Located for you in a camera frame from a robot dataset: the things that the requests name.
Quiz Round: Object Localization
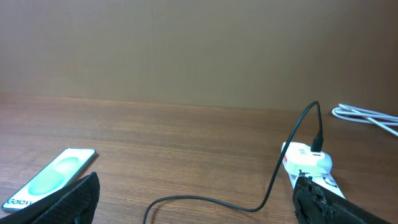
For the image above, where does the black USB charging cable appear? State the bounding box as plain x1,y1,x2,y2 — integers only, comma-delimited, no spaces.
142,100,325,224

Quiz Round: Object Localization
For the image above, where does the white USB charger plug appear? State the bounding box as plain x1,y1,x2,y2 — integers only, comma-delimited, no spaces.
282,142,333,176

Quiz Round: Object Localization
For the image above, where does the Galaxy S25 smartphone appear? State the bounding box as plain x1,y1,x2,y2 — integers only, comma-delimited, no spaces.
2,148,96,212

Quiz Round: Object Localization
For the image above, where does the white power strip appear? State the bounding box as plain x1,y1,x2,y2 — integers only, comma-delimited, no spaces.
287,170,345,198

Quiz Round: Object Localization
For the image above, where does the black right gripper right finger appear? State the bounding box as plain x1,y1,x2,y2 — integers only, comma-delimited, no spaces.
292,177,390,224

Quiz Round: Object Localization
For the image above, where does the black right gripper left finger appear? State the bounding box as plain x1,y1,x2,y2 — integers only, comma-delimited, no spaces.
1,172,100,224

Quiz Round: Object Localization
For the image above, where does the white power strip cord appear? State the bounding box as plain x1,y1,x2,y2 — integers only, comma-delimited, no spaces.
331,103,398,137

